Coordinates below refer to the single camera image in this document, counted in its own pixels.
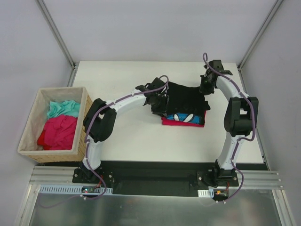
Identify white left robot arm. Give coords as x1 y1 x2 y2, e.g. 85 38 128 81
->
80 75 169 183

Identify red t-shirt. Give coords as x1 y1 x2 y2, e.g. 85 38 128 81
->
37 114 78 150
161 111 206 128

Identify aluminium frame post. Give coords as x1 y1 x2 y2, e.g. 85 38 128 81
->
35 0 76 69
237 0 284 71

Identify right white cable duct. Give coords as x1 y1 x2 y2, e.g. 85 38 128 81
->
197 189 229 198

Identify aluminium front rail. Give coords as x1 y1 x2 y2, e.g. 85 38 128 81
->
30 166 285 190

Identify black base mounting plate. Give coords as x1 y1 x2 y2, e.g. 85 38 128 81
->
72 161 238 197

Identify black flower print t-shirt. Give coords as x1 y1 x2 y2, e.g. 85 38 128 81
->
166 82 210 115

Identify wicker laundry basket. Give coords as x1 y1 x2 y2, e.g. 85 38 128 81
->
17 87 92 163

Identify red t-shirt in basket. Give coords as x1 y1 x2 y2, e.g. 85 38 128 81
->
37 114 78 150

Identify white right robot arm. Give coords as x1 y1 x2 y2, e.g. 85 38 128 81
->
200 59 259 186

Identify right aluminium frame post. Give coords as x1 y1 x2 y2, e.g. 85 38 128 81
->
237 0 284 71

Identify white cable duct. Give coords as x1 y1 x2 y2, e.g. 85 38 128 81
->
197 189 229 198
40 185 113 195

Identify left white cable duct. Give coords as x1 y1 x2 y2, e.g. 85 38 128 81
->
40 185 113 195

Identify teal t-shirt in basket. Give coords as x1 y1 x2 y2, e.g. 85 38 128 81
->
47 100 80 119

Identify left aluminium frame post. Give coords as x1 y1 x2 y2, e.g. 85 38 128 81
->
35 0 76 69

